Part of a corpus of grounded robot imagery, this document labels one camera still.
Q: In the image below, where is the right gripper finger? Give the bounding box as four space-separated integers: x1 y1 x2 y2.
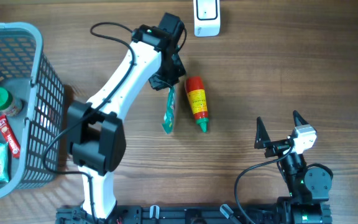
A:
254 116 271 149
293 110 308 127

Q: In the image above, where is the red sauce bottle green cap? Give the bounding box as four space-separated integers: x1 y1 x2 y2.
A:
185 76 209 133

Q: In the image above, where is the green 3M gloves packet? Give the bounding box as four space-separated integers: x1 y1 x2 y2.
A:
162 87 177 134

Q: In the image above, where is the green lid jar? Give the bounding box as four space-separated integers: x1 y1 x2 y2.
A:
0 87 23 116

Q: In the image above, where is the red coffee stick sachet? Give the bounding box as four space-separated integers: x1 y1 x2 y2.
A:
0 114 21 159

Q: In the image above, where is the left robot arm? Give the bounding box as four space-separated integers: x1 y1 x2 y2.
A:
67 12 186 223

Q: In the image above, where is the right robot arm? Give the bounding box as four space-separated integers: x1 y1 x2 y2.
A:
253 111 333 224

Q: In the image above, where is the white barcode scanner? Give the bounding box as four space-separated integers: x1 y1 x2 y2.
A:
193 0 221 37

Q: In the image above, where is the grey plastic shopping basket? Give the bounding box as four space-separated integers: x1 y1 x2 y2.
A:
0 22 65 198

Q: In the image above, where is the right camera black cable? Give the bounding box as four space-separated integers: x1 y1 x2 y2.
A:
234 143 295 224

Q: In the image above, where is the camera black cable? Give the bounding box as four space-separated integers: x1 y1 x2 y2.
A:
234 143 295 224
41 21 136 223

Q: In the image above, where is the left camera black cable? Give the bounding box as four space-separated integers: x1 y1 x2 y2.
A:
41 21 136 223

